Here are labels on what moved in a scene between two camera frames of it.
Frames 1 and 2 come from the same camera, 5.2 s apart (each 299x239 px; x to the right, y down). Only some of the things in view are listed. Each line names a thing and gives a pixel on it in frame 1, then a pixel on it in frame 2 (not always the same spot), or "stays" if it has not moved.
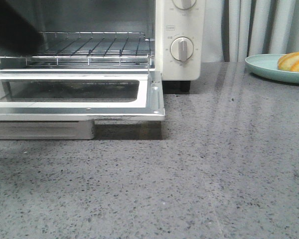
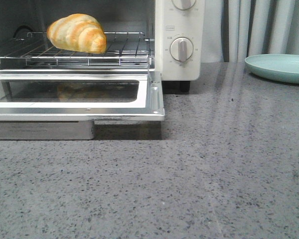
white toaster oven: x=161 y=35 stays
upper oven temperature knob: x=184 y=4 stays
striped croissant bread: x=297 y=61 to x=79 y=32
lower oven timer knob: x=181 y=49 stays
